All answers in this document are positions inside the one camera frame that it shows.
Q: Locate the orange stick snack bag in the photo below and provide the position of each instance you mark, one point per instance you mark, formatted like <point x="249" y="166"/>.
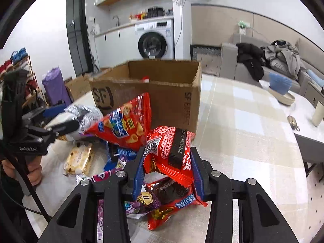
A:
<point x="84" y="114"/>

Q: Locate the black door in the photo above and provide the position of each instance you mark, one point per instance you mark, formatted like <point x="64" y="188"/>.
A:
<point x="77" y="32"/>

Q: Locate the person's left hand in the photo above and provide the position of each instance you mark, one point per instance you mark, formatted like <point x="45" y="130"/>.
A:
<point x="34" y="168"/>

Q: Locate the white marble coffee table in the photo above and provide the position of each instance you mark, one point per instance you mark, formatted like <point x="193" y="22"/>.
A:
<point x="309" y="138"/>

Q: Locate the red cone crisps bag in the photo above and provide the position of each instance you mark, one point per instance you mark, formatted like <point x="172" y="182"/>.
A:
<point x="126" y="126"/>

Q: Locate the white washing machine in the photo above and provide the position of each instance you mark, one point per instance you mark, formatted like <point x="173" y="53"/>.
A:
<point x="155" y="39"/>

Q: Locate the red black snack packet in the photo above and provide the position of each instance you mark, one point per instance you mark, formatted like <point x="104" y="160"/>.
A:
<point x="168" y="151"/>

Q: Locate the blue bowl stack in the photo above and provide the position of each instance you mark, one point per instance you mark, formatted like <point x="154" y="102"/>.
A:
<point x="279" y="83"/>

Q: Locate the cracker biscuit packet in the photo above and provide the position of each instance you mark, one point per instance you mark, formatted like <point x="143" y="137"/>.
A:
<point x="79" y="160"/>

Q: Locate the metal key pouch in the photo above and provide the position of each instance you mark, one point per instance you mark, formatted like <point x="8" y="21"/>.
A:
<point x="292" y="122"/>

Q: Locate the black jacket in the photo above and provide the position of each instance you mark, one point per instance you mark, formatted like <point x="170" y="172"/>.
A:
<point x="251" y="57"/>

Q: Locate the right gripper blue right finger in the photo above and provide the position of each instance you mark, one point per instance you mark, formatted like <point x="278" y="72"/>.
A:
<point x="259" y="218"/>

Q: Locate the purple grape candy bag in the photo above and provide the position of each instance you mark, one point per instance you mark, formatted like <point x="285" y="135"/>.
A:
<point x="122" y="194"/>

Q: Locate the grey clothes pile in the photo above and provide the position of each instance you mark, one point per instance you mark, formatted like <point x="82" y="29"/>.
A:
<point x="284" y="58"/>

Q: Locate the wooden shoe rack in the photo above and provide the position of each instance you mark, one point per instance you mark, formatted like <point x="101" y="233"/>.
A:
<point x="18" y="77"/>

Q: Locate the black white floor rug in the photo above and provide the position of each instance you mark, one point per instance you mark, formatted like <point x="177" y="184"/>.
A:
<point x="209" y="58"/>

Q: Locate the white cup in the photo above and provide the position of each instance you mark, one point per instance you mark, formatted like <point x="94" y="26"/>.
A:
<point x="318" y="114"/>

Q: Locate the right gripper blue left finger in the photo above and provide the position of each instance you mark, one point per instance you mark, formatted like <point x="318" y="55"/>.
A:
<point x="76" y="219"/>

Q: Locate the red chocolate pie packet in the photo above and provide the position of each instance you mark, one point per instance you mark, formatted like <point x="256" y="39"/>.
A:
<point x="173" y="197"/>

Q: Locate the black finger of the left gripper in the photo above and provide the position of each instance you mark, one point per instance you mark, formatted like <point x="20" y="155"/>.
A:
<point x="60" y="129"/>

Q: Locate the blue cookie packet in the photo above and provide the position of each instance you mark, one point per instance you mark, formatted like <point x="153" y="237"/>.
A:
<point x="118" y="156"/>

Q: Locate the white kitchen cabinets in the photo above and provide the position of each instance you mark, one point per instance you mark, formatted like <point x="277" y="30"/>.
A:
<point x="117" y="47"/>

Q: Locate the small cardboard box on floor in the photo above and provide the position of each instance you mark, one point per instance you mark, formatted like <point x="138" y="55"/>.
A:
<point x="78" y="87"/>

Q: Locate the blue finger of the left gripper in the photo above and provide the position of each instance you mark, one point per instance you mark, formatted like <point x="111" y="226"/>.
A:
<point x="43" y="115"/>

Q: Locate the brown SF cardboard box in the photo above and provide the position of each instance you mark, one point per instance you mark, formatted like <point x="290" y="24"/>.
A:
<point x="174" y="88"/>

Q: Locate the grey sofa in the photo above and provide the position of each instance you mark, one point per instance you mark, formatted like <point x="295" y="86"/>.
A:
<point x="311" y="56"/>

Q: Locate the beige plate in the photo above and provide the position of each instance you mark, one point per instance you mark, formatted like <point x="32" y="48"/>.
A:
<point x="286" y="99"/>

